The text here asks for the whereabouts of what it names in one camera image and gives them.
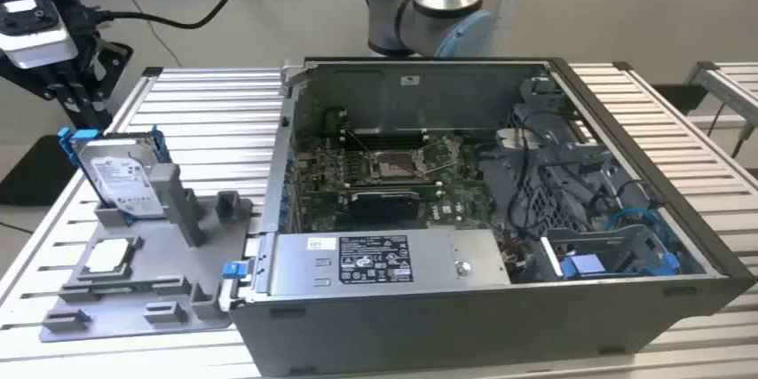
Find silver power supply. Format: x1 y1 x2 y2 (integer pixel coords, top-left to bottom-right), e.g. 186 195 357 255
266 227 514 298

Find black wire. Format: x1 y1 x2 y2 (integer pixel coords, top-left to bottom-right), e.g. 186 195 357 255
507 124 574 238

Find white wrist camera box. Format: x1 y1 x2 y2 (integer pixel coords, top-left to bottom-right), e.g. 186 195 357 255
0 0 79 71

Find black graphics card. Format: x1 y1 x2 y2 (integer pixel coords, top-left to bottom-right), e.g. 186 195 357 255
346 190 426 227

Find black stand with base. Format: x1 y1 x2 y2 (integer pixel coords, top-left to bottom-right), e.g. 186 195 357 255
0 133 91 208

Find metal slat side table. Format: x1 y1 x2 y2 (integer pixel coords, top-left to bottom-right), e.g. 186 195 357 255
685 60 758 132

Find black open PC case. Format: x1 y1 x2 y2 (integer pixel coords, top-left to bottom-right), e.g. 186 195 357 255
227 55 758 378

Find thin metal locking lever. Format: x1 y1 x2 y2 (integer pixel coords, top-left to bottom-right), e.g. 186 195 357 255
349 130 387 162

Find silver CPU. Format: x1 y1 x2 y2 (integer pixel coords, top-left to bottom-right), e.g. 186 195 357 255
80 239 135 274

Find metal socket cover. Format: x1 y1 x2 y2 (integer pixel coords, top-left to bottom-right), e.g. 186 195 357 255
414 133 470 176

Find green RAM stick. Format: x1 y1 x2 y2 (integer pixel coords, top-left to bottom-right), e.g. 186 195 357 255
74 277 183 292

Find black RAM slots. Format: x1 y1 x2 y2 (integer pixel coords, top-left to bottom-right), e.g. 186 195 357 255
342 127 430 139

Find blue case latch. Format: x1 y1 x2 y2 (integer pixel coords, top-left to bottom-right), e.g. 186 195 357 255
219 261 247 283

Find grey parts rack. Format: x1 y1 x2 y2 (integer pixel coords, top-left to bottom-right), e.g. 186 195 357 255
38 163 263 344

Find hard disk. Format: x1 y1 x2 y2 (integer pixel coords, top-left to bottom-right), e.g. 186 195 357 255
58 127 174 221

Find CPU socket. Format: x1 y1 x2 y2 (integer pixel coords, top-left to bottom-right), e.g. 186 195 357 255
370 148 429 181

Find blue disk carrier in bay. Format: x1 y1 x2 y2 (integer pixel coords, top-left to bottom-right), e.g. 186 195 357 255
560 254 606 276

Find blue wire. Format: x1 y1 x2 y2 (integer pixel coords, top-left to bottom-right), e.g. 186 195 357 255
605 204 678 257

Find grey metal disk bay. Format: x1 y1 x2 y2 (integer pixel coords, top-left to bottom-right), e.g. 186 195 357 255
539 223 684 283

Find green motherboard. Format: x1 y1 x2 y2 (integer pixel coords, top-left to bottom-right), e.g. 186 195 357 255
290 129 501 233

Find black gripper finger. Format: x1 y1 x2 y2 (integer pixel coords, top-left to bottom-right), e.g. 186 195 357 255
0 54 115 130
87 39 135 101

